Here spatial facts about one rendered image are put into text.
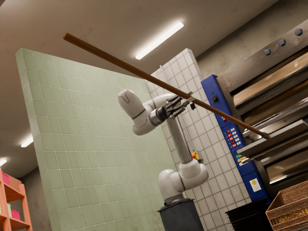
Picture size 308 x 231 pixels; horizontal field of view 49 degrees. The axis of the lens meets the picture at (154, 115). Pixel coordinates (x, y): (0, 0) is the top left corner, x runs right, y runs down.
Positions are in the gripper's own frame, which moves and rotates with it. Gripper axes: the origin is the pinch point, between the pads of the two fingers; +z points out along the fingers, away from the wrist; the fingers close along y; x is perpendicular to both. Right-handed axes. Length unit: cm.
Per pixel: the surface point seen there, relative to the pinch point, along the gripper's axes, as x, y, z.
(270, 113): -145, -37, -4
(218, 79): -136, -93, -36
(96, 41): -189, -349, -260
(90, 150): -32, -30, -122
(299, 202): -113, 50, 0
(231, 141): -145, -29, -49
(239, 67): -136, -91, -11
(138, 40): -267, -365, -223
